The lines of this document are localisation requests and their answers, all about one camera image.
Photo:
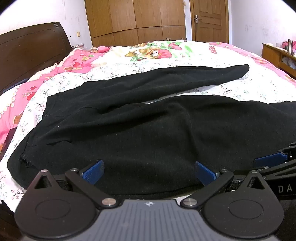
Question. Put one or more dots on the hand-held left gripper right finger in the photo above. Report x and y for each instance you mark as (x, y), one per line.
(204, 172)

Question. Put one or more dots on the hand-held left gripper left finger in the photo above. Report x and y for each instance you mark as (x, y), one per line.
(93, 171)

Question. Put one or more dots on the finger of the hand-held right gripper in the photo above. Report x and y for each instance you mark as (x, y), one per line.
(291, 148)
(270, 158)

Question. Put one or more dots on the black pants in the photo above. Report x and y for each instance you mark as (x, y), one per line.
(143, 132)

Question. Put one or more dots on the wooden cabinet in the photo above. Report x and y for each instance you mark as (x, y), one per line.
(275, 55)

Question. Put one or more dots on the steel bottle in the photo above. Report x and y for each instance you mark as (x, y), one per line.
(290, 46)

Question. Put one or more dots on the floral printed blanket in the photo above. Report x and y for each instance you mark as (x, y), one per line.
(115, 67)

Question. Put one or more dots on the pink plush toy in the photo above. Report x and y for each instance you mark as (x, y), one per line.
(103, 48)

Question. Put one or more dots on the dark wooden headboard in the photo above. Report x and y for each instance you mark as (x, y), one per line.
(30, 55)

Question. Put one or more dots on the wooden door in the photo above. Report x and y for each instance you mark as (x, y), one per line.
(209, 20)

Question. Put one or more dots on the wooden wardrobe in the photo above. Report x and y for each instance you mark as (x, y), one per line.
(136, 18)

